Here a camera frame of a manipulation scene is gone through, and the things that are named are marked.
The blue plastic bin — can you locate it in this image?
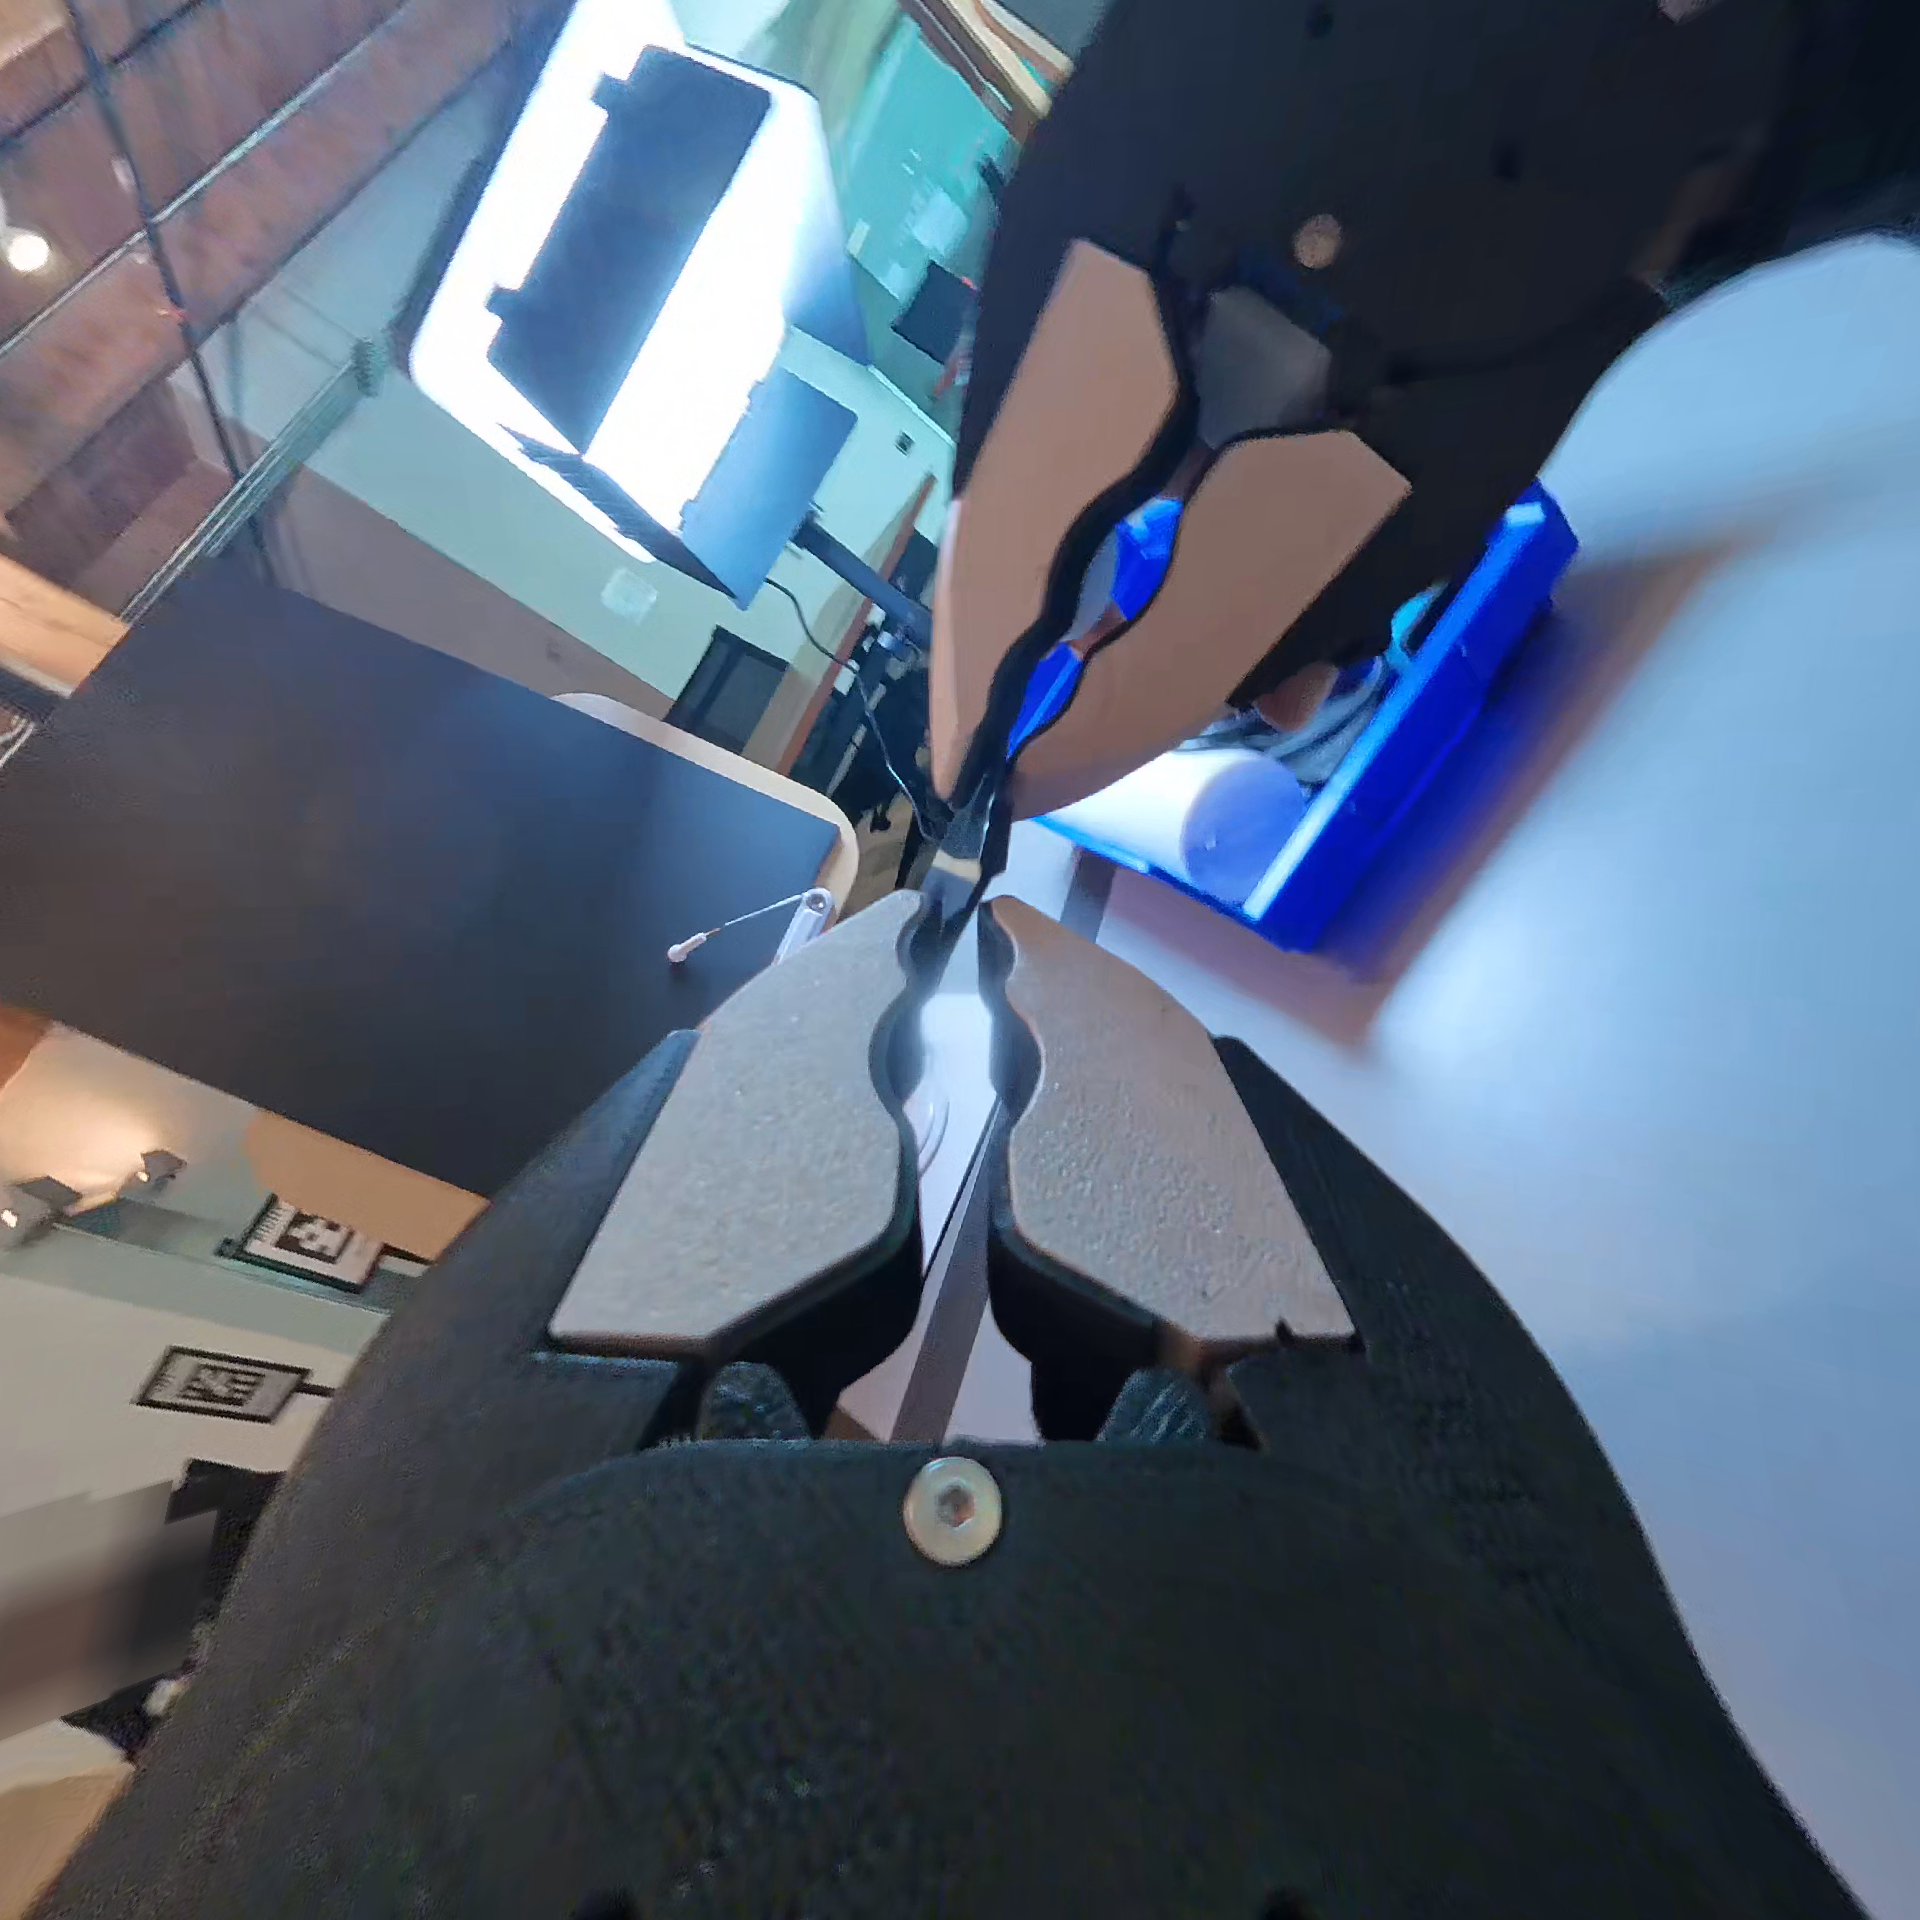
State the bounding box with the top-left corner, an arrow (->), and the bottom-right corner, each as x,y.
1005,481 -> 1579,953

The black cable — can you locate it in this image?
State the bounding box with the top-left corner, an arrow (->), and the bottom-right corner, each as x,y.
900,645 -> 1038,993

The printed marker sheet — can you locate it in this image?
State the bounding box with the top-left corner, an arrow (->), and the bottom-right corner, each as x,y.
222,1192 -> 385,1291

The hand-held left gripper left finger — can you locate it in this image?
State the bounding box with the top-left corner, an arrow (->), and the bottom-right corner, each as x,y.
547,886 -> 928,1361

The studio light panel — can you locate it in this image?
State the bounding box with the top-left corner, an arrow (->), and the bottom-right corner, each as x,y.
407,0 -> 863,609

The framed marker sign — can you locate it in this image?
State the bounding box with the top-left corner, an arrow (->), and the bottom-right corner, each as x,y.
134,1346 -> 337,1420

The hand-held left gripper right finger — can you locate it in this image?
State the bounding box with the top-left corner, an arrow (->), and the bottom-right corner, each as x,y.
975,896 -> 1359,1369

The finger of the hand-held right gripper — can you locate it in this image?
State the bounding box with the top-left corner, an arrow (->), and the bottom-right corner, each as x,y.
928,238 -> 1190,819
1007,428 -> 1415,819

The wooden-rimmed black board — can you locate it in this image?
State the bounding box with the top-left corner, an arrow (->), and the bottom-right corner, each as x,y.
0,562 -> 859,1202

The white cylindrical bottle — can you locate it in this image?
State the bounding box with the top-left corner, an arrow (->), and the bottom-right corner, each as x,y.
1049,748 -> 1308,922

